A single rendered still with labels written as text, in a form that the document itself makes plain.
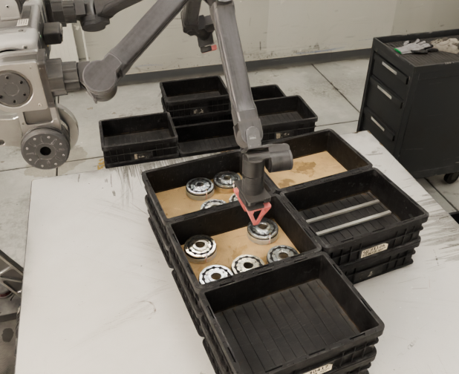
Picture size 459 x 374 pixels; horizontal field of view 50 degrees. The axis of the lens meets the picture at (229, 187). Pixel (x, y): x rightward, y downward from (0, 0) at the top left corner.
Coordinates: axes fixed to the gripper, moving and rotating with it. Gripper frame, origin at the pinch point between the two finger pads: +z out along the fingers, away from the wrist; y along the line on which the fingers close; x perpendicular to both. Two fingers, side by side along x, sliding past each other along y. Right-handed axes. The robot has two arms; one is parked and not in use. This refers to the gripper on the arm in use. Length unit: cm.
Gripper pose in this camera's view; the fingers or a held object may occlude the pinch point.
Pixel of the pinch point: (251, 215)
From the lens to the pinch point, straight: 136.3
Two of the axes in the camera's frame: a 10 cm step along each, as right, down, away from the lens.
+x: -9.3, 2.1, -3.0
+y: -3.7, -5.6, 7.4
